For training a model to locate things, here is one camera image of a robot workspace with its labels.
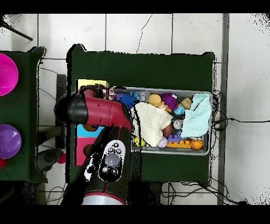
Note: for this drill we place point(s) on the mint waffle cloth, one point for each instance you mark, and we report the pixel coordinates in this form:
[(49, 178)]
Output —
[(197, 120)]

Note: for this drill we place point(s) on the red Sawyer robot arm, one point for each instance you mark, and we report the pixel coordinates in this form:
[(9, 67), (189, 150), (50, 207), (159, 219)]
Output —
[(101, 112)]

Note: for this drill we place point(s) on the shallow clear mesh bin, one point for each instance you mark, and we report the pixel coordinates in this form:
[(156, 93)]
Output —
[(179, 151)]

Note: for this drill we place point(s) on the wooden box with three holes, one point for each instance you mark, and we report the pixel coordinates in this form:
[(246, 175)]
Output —
[(84, 148)]

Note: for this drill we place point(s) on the blue spiky ball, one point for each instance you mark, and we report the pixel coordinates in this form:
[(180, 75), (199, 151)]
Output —
[(127, 100)]

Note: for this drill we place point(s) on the cream waffle cloth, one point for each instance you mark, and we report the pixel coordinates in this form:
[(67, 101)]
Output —
[(151, 124)]

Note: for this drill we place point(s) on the tan plush monkey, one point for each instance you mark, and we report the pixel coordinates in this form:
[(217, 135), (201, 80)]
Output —
[(154, 99)]

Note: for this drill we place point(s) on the yellow ball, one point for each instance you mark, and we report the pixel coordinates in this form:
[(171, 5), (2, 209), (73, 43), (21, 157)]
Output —
[(141, 142)]

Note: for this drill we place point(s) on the purple plush toy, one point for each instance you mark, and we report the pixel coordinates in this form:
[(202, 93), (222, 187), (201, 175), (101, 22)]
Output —
[(168, 100)]

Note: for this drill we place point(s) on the small brown football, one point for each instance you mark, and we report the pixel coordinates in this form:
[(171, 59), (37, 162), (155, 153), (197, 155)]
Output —
[(167, 130)]

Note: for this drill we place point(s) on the globe print ball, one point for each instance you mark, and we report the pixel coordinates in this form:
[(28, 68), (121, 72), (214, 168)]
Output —
[(179, 110)]

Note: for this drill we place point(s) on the orange building block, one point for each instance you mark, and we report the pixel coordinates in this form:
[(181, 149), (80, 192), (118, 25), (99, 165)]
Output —
[(179, 145)]

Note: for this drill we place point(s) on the small orange basketball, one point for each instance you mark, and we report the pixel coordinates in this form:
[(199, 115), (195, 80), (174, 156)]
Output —
[(196, 144)]

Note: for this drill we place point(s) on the dark green side tablecloth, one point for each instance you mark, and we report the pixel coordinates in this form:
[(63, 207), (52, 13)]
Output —
[(23, 109)]

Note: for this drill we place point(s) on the purple plastic bowl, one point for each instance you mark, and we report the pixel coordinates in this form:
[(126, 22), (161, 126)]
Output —
[(9, 141)]

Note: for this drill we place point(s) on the pink plastic bowl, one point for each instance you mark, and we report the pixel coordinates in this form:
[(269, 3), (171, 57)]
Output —
[(7, 75)]

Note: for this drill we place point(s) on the thin black rod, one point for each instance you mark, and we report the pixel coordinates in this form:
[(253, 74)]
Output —
[(16, 31)]

